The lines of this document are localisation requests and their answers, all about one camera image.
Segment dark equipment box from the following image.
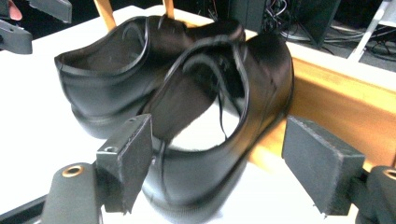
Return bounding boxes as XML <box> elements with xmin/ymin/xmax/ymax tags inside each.
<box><xmin>228</xmin><ymin>0</ymin><xmax>266</xmax><ymax>34</ymax></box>

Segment black leather dress shoe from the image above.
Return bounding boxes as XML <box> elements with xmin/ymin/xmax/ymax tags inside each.
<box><xmin>54</xmin><ymin>14</ymin><xmax>247</xmax><ymax>140</ymax></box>
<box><xmin>141</xmin><ymin>32</ymin><xmax>295</xmax><ymax>224</ymax></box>

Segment white metal frame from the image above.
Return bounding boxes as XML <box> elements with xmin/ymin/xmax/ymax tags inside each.
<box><xmin>346</xmin><ymin>0</ymin><xmax>396</xmax><ymax>63</ymax></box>

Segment metal frame rail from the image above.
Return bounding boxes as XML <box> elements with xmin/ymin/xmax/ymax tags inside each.
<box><xmin>0</xmin><ymin>195</ymin><xmax>49</xmax><ymax>224</ymax></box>

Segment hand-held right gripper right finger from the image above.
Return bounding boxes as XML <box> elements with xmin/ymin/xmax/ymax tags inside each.
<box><xmin>281</xmin><ymin>115</ymin><xmax>366</xmax><ymax>217</ymax></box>

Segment bundle of tangled cables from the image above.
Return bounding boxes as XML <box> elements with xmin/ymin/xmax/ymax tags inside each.
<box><xmin>263</xmin><ymin>0</ymin><xmax>312</xmax><ymax>42</ymax></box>

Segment dark monitor panel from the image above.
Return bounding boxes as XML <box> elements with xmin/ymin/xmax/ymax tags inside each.
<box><xmin>298</xmin><ymin>0</ymin><xmax>343</xmax><ymax>49</ymax></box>

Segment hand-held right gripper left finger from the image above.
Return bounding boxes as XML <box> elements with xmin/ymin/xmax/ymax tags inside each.
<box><xmin>95</xmin><ymin>113</ymin><xmax>154</xmax><ymax>216</ymax></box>

